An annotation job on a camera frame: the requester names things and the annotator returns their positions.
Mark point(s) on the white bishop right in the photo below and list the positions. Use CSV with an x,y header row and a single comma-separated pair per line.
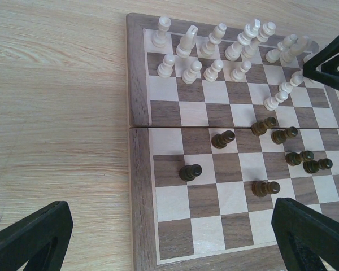
x,y
274,55

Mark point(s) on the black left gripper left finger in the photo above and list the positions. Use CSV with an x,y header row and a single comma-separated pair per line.
x,y
38,241

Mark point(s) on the white rook right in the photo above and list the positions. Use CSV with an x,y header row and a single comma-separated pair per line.
x,y
308,57

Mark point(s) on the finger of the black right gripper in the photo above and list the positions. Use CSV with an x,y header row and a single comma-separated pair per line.
x,y
323,67

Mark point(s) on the white queen piece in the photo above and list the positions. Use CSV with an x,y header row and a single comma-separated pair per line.
x,y
233,52

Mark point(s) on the white knight left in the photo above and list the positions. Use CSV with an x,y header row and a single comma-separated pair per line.
x,y
187,42

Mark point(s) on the white king piece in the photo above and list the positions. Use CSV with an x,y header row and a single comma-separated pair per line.
x,y
267,29

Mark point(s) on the white knight right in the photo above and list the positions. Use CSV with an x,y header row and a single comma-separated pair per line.
x,y
296,49

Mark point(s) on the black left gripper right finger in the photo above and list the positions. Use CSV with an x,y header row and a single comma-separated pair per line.
x,y
304,236

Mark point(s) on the dark pawn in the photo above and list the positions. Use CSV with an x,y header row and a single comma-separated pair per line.
x,y
280,136
190,172
260,127
221,140
294,158
314,166
261,188

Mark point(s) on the white pawn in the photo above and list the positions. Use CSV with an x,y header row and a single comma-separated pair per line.
x,y
165,68
211,73
271,103
189,75
296,78
239,72
286,86

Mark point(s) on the white rook corner left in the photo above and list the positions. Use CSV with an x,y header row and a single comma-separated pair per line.
x,y
159,37

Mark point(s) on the wooden chess board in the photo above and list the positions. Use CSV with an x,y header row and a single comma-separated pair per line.
x,y
215,222

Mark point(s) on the white knight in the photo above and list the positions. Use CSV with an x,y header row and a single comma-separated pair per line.
x,y
296,49
187,42

